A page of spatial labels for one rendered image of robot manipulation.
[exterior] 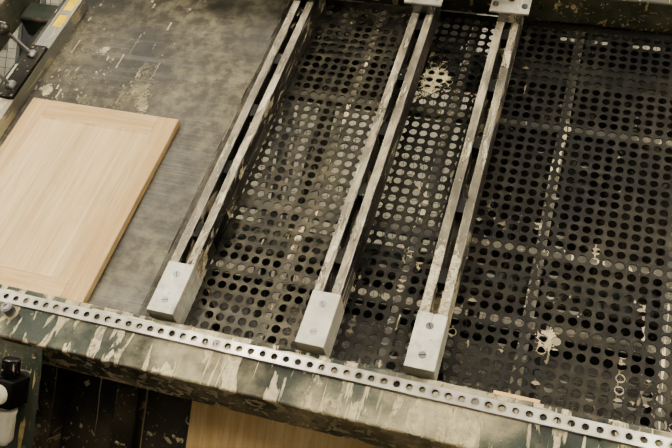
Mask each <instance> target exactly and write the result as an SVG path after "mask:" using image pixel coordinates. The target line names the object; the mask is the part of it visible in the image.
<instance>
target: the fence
mask: <svg viewBox="0 0 672 448"><path fill-rule="evenodd" d="M68 2H69V0H66V1H65V3H64V4H63V6H62V7H61V8H60V10H59V11H58V13H57V14H56V16H55V17H54V18H53V20H52V21H51V23H50V24H49V26H48V27H47V28H46V30H45V31H44V33H43V34H42V36H41V37H40V38H39V40H38V41H37V43H36V44H35V45H41V46H47V48H48V50H47V51H46V53H45V54H44V56H43V57H42V59H41V60H40V62H39V63H38V64H37V66H36V67H35V69H34V70H33V72H32V73H31V75H30V76H29V78H28V79H27V80H26V82H25V83H24V85H23V86H22V88H21V89H20V91H19V92H18V94H17V95H16V97H15V98H14V99H6V98H0V138H1V137H2V135H3V134H4V132H5V131H6V129H7V128H8V126H9V125H10V123H11V122H12V120H13V119H14V117H15V116H16V114H17V113H18V111H19V110H20V108H21V107H22V105H23V104H24V102H25V101H26V99H27V98H28V97H29V95H30V94H31V92H32V91H33V89H34V88H35V86H36V85H37V83H38V82H39V80H40V79H41V77H42V76H43V74H44V73H45V71H46V70H47V68H48V67H49V65H50V64H51V62H52V61H53V59H54V58H55V56H56V55H57V54H58V52H59V51H60V49H61V48H62V46H63V45H64V43H65V42H66V40H67V39H68V37H69V36H70V34H71V33H72V31H73V30H74V28H75V27H76V25H77V24H78V22H79V21H80V19H81V18H82V16H83V15H84V14H85V12H86V11H87V9H88V7H87V4H86V2H85V0H79V1H78V2H77V4H76V5H75V7H74V8H73V10H72V11H68V10H63V9H64V8H65V6H66V5H67V3H68ZM59 15H68V17H67V18H66V20H65V21H64V23H63V24H62V26H61V27H56V26H52V25H53V23H54V22H55V20H56V19H57V18H58V16H59Z"/></svg>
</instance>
